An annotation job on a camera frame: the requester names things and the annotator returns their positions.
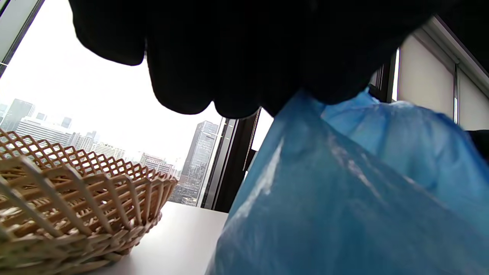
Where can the black window frame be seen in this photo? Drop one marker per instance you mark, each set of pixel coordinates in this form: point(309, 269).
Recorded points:
point(233, 168)

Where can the person's right hand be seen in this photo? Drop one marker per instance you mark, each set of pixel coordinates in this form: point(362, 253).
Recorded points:
point(479, 143)

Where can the round wicker basket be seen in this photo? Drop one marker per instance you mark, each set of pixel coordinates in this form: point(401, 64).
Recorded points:
point(76, 214)

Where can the blue plastic bag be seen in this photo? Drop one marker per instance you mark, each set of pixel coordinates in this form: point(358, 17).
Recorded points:
point(324, 198)

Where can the person's left hand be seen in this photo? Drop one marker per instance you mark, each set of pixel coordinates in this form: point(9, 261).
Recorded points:
point(248, 49)

